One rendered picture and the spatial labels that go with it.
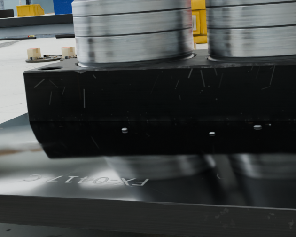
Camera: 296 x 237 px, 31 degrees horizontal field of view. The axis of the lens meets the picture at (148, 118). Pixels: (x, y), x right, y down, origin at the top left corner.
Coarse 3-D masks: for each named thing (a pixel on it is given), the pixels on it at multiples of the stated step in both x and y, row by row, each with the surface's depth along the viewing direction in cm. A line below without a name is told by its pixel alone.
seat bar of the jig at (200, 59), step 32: (64, 64) 11; (160, 64) 10; (192, 64) 10; (224, 64) 9; (256, 64) 9; (288, 64) 9; (32, 96) 11; (64, 96) 10; (96, 96) 10; (128, 96) 10; (160, 96) 10; (192, 96) 10; (224, 96) 9; (256, 96) 9; (288, 96) 9
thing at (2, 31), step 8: (16, 16) 317; (32, 16) 271; (40, 16) 269; (48, 16) 268; (56, 16) 266; (64, 16) 265; (72, 16) 263; (0, 24) 278; (8, 24) 276; (16, 24) 275; (24, 24) 273; (32, 24) 344; (40, 24) 277; (48, 24) 273; (56, 24) 271; (64, 24) 270; (72, 24) 268; (0, 32) 283; (8, 32) 282; (16, 32) 280; (24, 32) 279; (32, 32) 277; (40, 32) 275; (48, 32) 274; (56, 32) 272; (64, 32) 271; (72, 32) 270
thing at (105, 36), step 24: (96, 0) 10; (120, 0) 10; (144, 0) 10; (168, 0) 10; (96, 24) 10; (120, 24) 10; (144, 24) 10; (168, 24) 10; (192, 24) 11; (96, 48) 10; (120, 48) 10; (144, 48) 10; (168, 48) 10; (192, 48) 11
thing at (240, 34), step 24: (216, 0) 10; (240, 0) 9; (264, 0) 9; (288, 0) 9; (216, 24) 10; (240, 24) 9; (264, 24) 9; (288, 24) 9; (216, 48) 10; (240, 48) 10; (264, 48) 9; (288, 48) 9
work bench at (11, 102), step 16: (0, 48) 50; (16, 48) 48; (48, 48) 45; (0, 64) 35; (16, 64) 34; (32, 64) 33; (0, 80) 26; (16, 80) 26; (0, 96) 21; (16, 96) 21; (0, 112) 18; (16, 112) 18; (0, 224) 9; (16, 224) 8
